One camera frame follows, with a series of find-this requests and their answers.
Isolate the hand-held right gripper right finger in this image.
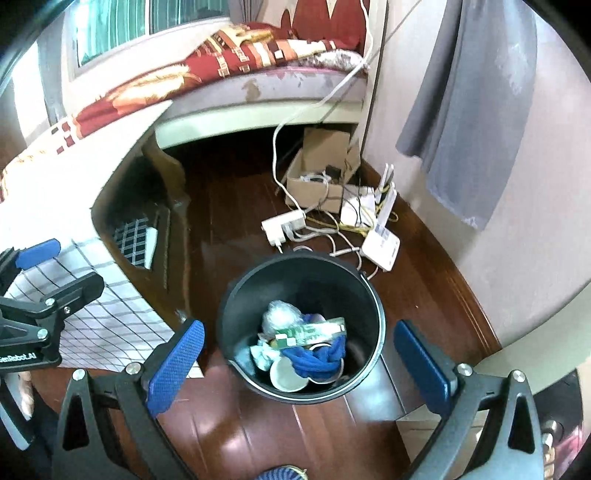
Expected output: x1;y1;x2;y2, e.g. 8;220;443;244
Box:
393;320;551;480

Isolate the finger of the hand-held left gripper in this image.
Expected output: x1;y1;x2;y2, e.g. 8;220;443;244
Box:
0;272;106;342
0;239;62;278

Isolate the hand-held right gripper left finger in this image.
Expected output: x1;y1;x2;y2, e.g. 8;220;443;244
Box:
52;318;205;480

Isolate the blue face mask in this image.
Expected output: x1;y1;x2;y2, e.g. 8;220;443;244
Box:
249;342;278;370

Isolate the black trash bin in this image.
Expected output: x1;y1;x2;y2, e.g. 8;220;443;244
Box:
215;252;387;407

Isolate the blue cloth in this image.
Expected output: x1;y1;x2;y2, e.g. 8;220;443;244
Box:
281;335;347;381

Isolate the pale paper cup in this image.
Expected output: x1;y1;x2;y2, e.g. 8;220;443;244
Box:
269;355;308;393

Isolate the clear plastic bag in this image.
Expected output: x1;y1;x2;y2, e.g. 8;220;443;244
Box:
262;300;305;333

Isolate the small printed carton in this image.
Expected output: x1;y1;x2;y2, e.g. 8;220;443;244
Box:
270;318;347;349

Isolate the person's left hand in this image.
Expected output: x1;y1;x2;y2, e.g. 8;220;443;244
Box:
16;371;36;419

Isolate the checked white tablecloth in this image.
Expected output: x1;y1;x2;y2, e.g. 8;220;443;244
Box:
0;99;205;378

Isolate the dark wooden table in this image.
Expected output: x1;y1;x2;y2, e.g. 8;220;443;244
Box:
91;134;195;333

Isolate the white flat device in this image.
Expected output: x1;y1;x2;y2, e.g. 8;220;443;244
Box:
361;227;400;273

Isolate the blue woven item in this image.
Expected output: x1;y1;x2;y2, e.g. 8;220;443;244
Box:
256;466;305;480

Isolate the white power strip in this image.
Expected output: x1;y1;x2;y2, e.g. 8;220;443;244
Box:
260;210;307;250

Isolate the white router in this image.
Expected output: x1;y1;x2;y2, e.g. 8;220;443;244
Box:
341;163;399;232

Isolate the bed with red blanket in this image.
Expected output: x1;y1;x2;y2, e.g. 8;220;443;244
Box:
0;21;368;204

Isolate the large window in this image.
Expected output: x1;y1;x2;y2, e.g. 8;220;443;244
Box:
69;0;232;70

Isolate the cardboard box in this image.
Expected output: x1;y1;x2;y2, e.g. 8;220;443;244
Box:
283;127;362;214

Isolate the grey curtain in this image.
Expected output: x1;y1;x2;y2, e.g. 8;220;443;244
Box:
396;0;540;232

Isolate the bed with pale mattress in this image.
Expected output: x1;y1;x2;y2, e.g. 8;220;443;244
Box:
154;60;370;149

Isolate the floral pillow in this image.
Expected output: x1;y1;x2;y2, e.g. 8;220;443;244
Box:
323;48;370;75

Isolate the red white headboard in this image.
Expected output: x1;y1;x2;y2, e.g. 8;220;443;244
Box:
281;0;372;52

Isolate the yellow cable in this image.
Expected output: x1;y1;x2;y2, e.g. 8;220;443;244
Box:
305;215;375;234

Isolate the thick white cable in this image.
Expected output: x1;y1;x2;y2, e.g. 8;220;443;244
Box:
272;0;371;197

